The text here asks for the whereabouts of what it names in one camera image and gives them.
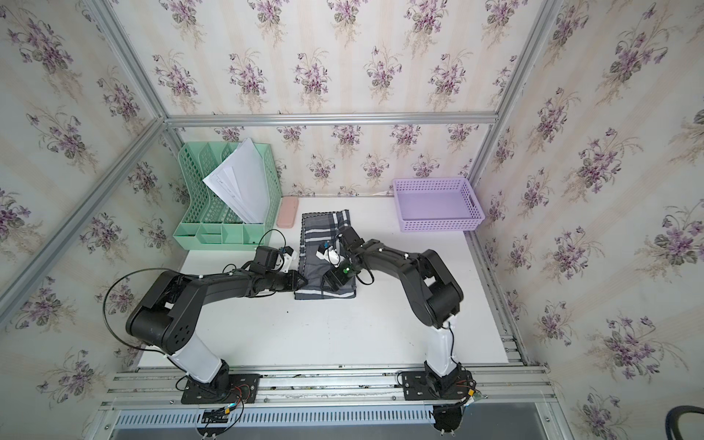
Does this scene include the white paper sheets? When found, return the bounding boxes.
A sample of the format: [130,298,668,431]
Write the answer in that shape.
[203,139,271,224]

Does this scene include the pink eraser block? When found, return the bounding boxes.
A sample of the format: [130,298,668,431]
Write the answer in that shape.
[276,196,300,229]

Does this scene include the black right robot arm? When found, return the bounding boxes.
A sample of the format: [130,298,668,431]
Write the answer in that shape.
[321,227,464,395]

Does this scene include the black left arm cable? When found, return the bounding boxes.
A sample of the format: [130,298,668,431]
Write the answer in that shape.
[102,268,177,353]

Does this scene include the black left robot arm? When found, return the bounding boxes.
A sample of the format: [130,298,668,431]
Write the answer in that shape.
[126,246,308,394]

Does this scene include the green mesh file organizer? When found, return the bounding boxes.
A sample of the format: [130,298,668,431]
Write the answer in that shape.
[172,141,282,251]

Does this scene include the grey plaid pillowcase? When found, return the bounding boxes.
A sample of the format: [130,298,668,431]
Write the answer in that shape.
[294,210,357,301]

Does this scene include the black chair edge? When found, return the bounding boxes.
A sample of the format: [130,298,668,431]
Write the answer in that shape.
[664,405,704,440]

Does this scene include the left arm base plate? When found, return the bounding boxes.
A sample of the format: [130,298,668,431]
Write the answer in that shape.
[180,374,261,405]

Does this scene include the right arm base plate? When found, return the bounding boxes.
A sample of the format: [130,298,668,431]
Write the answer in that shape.
[397,368,477,402]

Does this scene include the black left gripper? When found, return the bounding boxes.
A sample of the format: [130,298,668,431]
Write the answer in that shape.
[262,270,309,293]

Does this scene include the small circuit board with wires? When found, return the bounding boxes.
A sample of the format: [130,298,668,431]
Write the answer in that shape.
[200,403,245,426]

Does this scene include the purple plastic basket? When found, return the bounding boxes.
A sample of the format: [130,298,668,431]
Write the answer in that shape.
[393,177,486,232]

